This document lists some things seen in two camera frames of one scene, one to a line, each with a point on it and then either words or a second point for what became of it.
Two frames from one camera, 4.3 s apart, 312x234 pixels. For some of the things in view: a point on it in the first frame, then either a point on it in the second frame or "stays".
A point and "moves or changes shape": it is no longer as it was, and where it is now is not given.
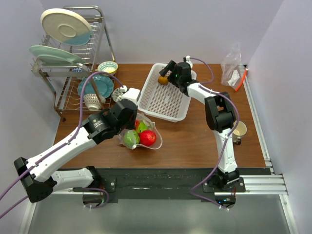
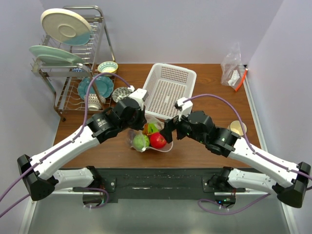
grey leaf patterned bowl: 117,94 stays
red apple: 147,137 → 157,141
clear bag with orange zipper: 232,71 stays
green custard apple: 130,138 → 140,142
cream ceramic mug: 240,130 stays
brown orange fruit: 163,80 → 146,131
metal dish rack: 76,61 stays
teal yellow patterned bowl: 109,67 stays
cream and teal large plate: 66,27 stays
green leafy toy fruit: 142,126 moves or changes shape
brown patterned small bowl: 92,102 stays
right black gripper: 171,65 → 166,131
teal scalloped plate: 105,86 stays
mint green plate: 49,55 stays
